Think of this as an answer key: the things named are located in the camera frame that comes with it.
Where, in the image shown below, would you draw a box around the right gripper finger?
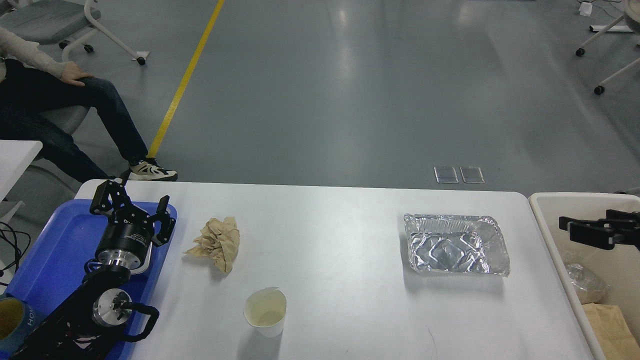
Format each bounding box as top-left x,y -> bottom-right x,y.
558,209 -> 640,231
567,223 -> 640,251

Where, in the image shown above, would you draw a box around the beige plastic bin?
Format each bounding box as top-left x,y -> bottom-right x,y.
529,192 -> 640,360

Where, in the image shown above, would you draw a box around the clear floor marker right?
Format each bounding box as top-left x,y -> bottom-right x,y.
459,166 -> 486,184

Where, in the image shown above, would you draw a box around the white chair base right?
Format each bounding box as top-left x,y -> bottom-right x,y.
574,0 -> 640,96

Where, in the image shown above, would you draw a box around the rectangular metal tin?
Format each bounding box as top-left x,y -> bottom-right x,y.
130,245 -> 153,276

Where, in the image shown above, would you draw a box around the crumpled brown paper napkin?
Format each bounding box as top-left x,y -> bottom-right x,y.
185,216 -> 241,274

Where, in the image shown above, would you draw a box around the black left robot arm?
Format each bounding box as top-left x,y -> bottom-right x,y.
1,180 -> 177,360

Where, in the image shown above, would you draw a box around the white sneaker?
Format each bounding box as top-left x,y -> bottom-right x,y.
127,158 -> 178,182

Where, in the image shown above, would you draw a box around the brown paper bag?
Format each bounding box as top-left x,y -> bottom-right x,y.
582,303 -> 640,360

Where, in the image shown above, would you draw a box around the grey office chair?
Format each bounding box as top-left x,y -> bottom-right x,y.
0,0 -> 149,66

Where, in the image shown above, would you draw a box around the white paper cup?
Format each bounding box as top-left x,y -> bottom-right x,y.
243,287 -> 288,338

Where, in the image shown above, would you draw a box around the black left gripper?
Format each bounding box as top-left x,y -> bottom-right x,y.
89,179 -> 176,271

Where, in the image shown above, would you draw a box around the dark teal HOME mug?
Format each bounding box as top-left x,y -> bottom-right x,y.
0,296 -> 41,359

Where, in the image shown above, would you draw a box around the blue plastic tray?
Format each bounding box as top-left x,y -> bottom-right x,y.
6,199 -> 170,360

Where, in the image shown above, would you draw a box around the aluminium foil tray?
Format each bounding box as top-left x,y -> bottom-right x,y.
403,213 -> 511,277

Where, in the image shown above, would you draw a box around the person's hand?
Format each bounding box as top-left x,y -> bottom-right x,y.
59,61 -> 94,87

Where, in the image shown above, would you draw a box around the seated person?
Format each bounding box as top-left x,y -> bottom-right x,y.
0,25 -> 151,183

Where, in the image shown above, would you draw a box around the white side table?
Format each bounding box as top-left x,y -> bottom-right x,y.
0,139 -> 42,199

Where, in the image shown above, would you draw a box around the black cables at left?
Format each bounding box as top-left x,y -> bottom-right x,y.
0,220 -> 23,281

